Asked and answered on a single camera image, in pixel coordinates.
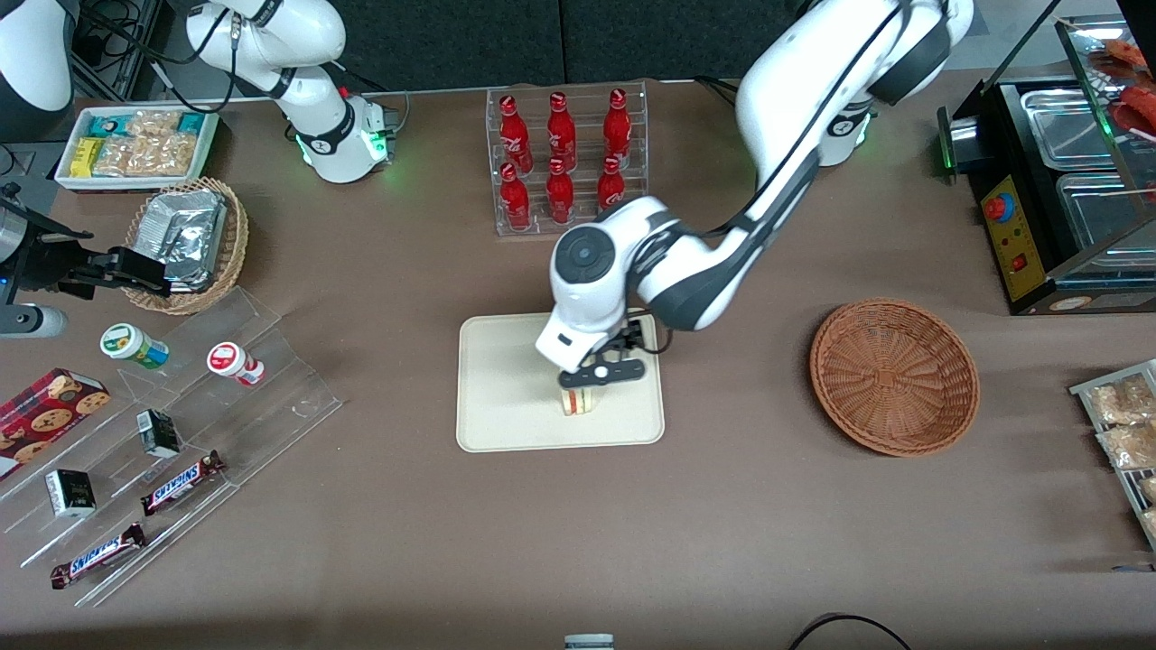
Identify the red lid white cup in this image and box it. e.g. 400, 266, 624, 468
207, 341, 266, 387

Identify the steel warmer pan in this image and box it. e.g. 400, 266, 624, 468
1019, 87, 1123, 172
1055, 172, 1156, 257

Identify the brown round wicker basket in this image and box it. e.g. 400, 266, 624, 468
809, 298, 981, 458

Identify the brown snickers bar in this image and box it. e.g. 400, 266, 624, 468
140, 450, 227, 517
50, 522, 148, 590

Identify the red cola bottle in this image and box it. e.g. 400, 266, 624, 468
499, 95, 535, 174
602, 88, 633, 169
545, 158, 576, 226
596, 155, 627, 216
546, 92, 578, 172
499, 162, 533, 232

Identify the black food warmer cabinet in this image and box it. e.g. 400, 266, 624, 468
936, 14, 1156, 317

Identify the light tan wicker basket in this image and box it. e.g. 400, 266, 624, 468
121, 176, 250, 316

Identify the green lid white cup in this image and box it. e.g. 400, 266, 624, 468
99, 322, 171, 371

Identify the silver foil package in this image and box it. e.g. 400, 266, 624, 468
135, 189, 228, 293

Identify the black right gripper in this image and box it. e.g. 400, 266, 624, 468
0, 185, 173, 301

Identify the black floor cable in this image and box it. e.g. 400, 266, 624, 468
787, 613, 914, 650

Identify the red plaid cookie box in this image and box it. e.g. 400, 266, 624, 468
0, 367, 112, 481

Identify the cream rectangular tray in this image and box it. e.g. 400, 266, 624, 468
456, 308, 667, 453

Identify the small black drink carton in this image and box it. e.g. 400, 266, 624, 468
136, 409, 182, 459
45, 469, 97, 518

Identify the white rectangular snack bin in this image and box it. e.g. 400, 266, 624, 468
54, 104, 221, 193

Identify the clear acrylic bottle rack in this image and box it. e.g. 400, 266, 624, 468
486, 80, 650, 237

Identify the grey wire snack tray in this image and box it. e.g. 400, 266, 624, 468
1069, 358, 1156, 552

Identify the clear bag of nut snacks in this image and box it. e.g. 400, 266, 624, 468
126, 133, 199, 178
91, 135, 134, 178
126, 109, 182, 139

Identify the clear acrylic stepped display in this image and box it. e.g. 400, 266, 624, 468
0, 287, 344, 609

